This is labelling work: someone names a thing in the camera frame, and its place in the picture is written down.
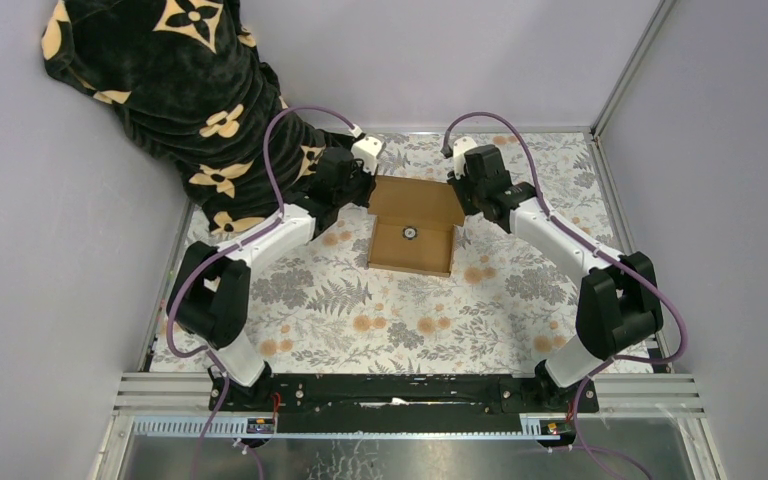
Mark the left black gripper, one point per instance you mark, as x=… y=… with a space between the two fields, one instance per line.
x=367 y=182

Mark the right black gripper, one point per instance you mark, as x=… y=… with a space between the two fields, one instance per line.
x=458 y=186

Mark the brown cardboard box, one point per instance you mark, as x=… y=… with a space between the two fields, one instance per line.
x=415 y=226

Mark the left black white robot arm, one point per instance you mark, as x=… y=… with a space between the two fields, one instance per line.
x=210 y=296

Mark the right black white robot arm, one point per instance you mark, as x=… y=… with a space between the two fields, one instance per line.
x=616 y=305

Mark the black floral plush blanket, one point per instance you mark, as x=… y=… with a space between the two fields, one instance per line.
x=185 y=80

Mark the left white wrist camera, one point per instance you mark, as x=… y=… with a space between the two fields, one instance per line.
x=368 y=150

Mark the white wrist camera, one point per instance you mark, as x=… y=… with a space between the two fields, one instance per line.
x=459 y=150
x=368 y=150

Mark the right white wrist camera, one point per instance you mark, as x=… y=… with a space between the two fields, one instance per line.
x=459 y=150

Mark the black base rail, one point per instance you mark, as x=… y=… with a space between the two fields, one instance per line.
x=399 y=404

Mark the aluminium frame rails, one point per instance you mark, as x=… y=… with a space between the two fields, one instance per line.
x=178 y=404

